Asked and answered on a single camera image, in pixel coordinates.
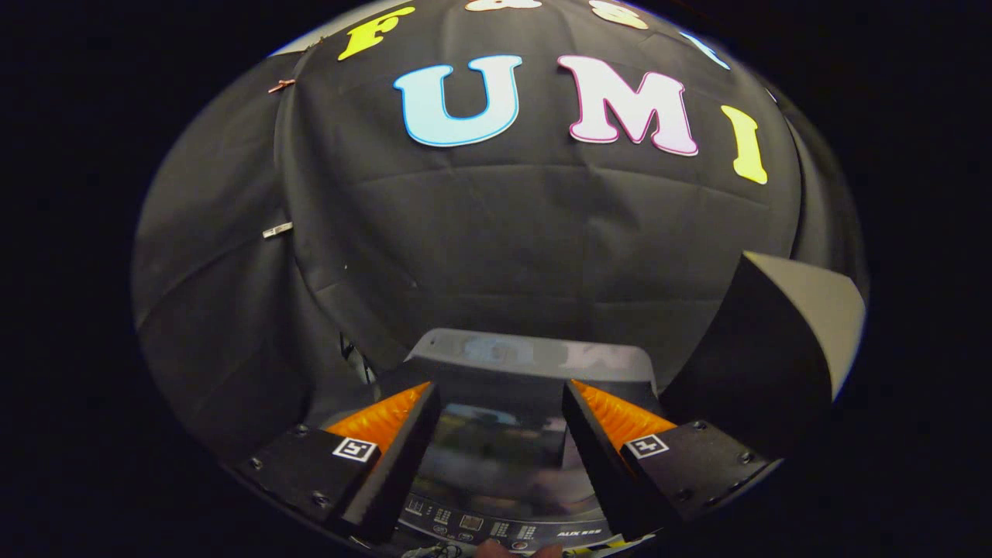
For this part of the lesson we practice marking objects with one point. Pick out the dark washing machine lid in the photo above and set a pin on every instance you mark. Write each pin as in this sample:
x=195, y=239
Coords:
x=496, y=465

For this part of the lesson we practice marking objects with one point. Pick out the black backdrop cloth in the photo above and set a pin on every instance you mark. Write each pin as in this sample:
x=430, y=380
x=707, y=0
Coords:
x=504, y=248

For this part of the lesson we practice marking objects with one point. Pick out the grey cabinet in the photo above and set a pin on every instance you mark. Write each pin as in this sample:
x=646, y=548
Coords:
x=744, y=364

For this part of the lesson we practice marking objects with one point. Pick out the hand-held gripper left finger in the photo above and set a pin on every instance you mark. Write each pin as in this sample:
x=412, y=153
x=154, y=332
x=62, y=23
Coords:
x=399, y=465

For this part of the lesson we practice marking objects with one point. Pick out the silver cloth clip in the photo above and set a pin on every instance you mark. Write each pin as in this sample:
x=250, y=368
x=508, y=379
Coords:
x=277, y=230

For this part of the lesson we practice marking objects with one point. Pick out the copper cloth clip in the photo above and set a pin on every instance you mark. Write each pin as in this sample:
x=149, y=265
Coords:
x=280, y=85

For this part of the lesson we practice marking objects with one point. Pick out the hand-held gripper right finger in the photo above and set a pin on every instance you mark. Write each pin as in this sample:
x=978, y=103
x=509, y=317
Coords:
x=601, y=457

